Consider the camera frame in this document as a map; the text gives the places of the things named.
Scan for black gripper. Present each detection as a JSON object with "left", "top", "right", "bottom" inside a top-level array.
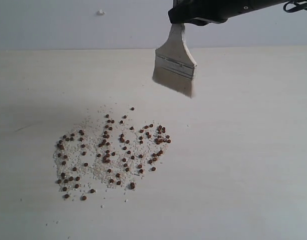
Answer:
[{"left": 168, "top": 0, "right": 285, "bottom": 27}]

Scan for wooden paint brush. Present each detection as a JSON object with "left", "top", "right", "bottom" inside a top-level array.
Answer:
[{"left": 152, "top": 24, "right": 197, "bottom": 98}]

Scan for pile of brown pellets and grains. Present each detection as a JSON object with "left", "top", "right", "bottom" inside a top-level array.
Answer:
[{"left": 17, "top": 104, "right": 172, "bottom": 225}]

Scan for white blob on wall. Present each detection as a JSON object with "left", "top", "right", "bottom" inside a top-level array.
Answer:
[{"left": 96, "top": 9, "right": 106, "bottom": 16}]

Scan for black cable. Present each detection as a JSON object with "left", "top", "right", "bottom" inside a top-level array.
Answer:
[{"left": 282, "top": 0, "right": 307, "bottom": 13}]

